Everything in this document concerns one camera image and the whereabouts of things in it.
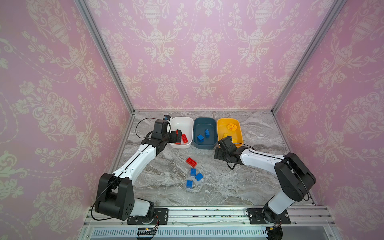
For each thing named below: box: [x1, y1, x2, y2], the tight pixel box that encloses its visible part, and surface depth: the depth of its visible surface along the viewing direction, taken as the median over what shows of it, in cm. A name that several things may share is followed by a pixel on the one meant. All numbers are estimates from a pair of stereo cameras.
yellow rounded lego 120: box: [227, 122, 237, 132], surface depth 108 cm
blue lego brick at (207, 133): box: [204, 129, 210, 138], surface depth 105 cm
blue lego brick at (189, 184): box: [186, 180, 194, 189], surface depth 84 cm
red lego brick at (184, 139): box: [181, 133, 189, 144], surface depth 105 cm
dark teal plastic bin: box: [193, 117, 218, 150], surface depth 107 cm
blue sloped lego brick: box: [194, 172, 204, 181], surface depth 89 cm
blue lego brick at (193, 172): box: [190, 168, 197, 177], surface depth 89 cm
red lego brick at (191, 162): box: [186, 157, 198, 168], surface depth 93 cm
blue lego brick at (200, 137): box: [196, 134, 205, 143], surface depth 104 cm
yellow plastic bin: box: [216, 118, 244, 149], surface depth 108 cm
